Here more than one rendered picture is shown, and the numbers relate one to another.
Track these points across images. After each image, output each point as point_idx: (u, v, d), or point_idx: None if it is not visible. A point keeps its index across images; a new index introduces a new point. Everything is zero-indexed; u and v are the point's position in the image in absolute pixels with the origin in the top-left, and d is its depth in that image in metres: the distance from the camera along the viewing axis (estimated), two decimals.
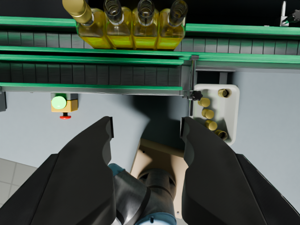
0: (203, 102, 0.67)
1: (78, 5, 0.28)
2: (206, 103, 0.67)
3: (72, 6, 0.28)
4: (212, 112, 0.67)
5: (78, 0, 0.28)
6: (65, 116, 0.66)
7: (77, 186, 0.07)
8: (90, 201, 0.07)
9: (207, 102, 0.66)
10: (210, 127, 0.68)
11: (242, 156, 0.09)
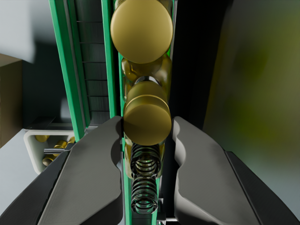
0: (135, 128, 0.12)
1: (131, 49, 0.10)
2: (148, 132, 0.12)
3: (127, 31, 0.10)
4: None
5: (146, 50, 0.10)
6: None
7: (85, 184, 0.07)
8: (97, 200, 0.07)
9: (156, 123, 0.12)
10: None
11: (231, 153, 0.09)
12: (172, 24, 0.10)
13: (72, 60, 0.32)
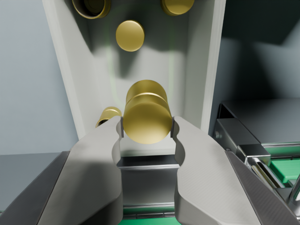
0: None
1: None
2: None
3: None
4: (135, 134, 0.12)
5: None
6: None
7: (85, 184, 0.07)
8: (97, 200, 0.07)
9: None
10: (139, 29, 0.20)
11: (231, 153, 0.09)
12: None
13: None
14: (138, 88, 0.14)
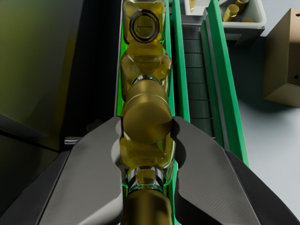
0: None
1: None
2: None
3: None
4: (135, 134, 0.12)
5: None
6: None
7: (85, 184, 0.07)
8: (97, 200, 0.07)
9: None
10: (236, 10, 0.54)
11: (231, 153, 0.09)
12: None
13: (218, 74, 0.32)
14: (138, 88, 0.14)
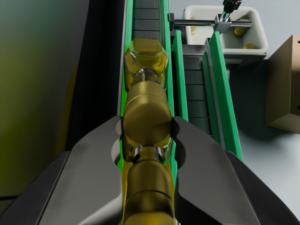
0: None
1: None
2: None
3: None
4: None
5: None
6: None
7: (85, 184, 0.07)
8: (97, 200, 0.07)
9: None
10: (164, 117, 0.12)
11: (231, 153, 0.09)
12: None
13: (220, 114, 0.31)
14: (139, 177, 0.13)
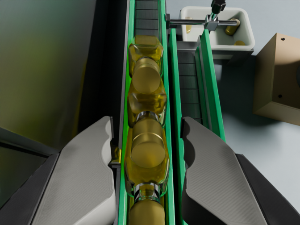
0: None
1: None
2: None
3: None
4: (139, 161, 0.18)
5: None
6: None
7: (77, 186, 0.07)
8: (90, 201, 0.07)
9: None
10: (156, 75, 0.21)
11: (242, 156, 0.09)
12: None
13: (208, 98, 0.37)
14: (141, 127, 0.19)
